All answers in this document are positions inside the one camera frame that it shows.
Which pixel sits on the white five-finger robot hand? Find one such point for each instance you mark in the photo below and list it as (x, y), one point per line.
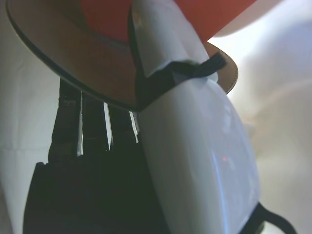
(195, 146)

